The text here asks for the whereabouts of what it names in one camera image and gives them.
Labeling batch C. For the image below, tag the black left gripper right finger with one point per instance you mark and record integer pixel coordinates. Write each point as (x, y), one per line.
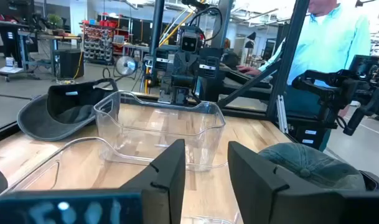
(264, 196)

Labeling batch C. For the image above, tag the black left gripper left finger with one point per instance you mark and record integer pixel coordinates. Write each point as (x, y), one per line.
(158, 193)

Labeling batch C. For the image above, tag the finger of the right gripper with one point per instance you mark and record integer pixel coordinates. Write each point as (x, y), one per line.
(165, 93)
(183, 95)

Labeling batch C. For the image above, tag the faded teal denim cap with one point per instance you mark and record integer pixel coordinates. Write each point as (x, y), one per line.
(313, 161)

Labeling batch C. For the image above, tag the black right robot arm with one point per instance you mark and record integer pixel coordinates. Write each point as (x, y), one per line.
(209, 67)

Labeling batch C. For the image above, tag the clear plastic bin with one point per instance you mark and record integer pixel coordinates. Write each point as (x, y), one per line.
(83, 168)
(164, 137)

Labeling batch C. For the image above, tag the round floor fan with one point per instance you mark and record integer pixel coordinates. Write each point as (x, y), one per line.
(126, 66)

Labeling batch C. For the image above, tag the person's hand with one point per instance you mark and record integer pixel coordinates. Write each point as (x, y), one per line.
(248, 70)

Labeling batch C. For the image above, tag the red parts bin shelf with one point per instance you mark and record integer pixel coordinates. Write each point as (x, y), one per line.
(97, 43)

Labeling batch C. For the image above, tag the black box cabinet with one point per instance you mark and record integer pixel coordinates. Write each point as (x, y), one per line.
(69, 63)

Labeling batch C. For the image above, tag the dark grey baseball cap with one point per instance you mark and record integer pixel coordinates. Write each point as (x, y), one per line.
(40, 123)

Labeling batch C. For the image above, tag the potted green plant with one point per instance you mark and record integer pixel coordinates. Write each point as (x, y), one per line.
(54, 21)

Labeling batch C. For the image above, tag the workbench with blue legs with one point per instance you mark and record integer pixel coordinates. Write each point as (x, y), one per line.
(36, 46)

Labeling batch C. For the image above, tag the person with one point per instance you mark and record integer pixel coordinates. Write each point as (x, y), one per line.
(329, 43)

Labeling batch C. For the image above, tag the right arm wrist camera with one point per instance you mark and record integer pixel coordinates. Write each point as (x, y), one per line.
(190, 42)

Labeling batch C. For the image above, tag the blue upright post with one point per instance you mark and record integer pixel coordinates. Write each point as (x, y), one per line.
(157, 40)

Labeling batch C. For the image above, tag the black diagonal frame strut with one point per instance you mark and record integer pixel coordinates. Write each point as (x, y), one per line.
(248, 84)

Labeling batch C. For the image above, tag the black upright frame post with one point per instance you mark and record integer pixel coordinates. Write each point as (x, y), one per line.
(285, 62)

